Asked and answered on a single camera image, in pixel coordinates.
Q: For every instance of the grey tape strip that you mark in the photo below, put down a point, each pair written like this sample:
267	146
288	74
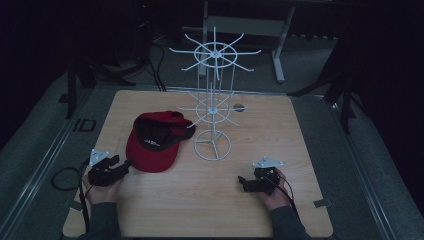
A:
322	203
76	205

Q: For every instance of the black stand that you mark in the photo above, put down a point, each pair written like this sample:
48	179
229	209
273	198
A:
345	100
71	90

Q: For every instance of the metal floor rail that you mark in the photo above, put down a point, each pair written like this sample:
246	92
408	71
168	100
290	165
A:
363	173
40	166

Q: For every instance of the round metal table grommet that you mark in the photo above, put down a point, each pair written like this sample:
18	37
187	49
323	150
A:
239	107

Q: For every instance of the person's right hand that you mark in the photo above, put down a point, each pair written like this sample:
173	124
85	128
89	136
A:
278	198

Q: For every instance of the white metal desk frame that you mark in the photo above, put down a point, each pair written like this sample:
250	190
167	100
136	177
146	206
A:
280	43

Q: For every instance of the person's left hand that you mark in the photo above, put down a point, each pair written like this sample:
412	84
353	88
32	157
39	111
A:
100	195

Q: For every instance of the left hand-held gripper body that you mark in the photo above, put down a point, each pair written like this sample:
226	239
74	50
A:
101	175

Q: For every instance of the black rectangular floor frame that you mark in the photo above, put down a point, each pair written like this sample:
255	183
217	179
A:
85	125

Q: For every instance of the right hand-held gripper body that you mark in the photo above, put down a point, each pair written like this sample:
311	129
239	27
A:
265	180

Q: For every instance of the red baseball cap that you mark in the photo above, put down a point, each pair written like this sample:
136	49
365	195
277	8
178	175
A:
151	150

